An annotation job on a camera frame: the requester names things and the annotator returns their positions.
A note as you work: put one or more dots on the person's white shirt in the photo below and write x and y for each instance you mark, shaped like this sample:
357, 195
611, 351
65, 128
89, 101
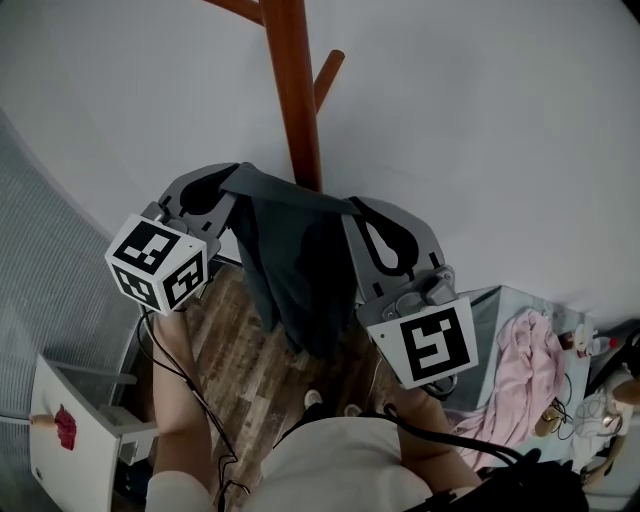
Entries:
340, 465

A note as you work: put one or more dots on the brown wooden coat rack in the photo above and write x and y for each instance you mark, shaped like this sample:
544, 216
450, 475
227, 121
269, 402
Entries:
292, 100

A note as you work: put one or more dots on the beige doll figure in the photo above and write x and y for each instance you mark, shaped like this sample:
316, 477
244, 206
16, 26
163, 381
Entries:
605, 410

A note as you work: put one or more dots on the person's left forearm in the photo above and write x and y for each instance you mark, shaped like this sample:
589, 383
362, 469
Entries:
175, 410

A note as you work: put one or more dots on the small white red toy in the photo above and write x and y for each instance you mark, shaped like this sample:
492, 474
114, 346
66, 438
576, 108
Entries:
582, 342

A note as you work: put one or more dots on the person's left shoe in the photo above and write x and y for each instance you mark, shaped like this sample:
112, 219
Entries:
313, 398

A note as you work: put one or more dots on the person's black trousers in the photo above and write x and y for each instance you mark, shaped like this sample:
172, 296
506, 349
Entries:
312, 417

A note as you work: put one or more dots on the person's shoe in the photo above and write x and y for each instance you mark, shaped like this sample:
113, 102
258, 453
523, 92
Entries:
351, 410
313, 398

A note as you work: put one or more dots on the black bag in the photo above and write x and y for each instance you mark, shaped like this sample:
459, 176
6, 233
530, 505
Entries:
615, 357

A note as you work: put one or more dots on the small beige item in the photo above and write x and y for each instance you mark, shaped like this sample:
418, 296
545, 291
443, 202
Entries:
41, 421

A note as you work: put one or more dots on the black device box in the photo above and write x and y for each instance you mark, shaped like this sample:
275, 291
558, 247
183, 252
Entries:
540, 485

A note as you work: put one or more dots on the pink garment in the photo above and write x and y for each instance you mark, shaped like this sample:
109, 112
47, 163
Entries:
520, 380

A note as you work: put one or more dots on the person's right shoe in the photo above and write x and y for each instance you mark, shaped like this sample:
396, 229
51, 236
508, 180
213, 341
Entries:
351, 410

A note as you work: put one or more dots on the dark grey garment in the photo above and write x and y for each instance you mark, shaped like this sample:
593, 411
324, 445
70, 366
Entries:
290, 260

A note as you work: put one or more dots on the grey striped window blind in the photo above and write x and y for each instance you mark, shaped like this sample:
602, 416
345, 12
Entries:
45, 280

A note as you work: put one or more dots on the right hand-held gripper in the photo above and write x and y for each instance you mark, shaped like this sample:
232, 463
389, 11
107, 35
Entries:
435, 345

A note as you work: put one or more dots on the person's right forearm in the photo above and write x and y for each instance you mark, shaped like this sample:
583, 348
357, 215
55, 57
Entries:
425, 425

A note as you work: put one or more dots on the red crumpled item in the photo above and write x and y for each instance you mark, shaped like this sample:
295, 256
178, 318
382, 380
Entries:
65, 427

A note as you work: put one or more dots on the grey glass table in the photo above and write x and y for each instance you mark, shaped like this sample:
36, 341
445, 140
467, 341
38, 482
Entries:
492, 310

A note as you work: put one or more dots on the white side table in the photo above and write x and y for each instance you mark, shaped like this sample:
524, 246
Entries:
87, 480

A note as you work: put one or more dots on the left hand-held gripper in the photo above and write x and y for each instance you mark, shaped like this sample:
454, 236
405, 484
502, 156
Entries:
145, 247

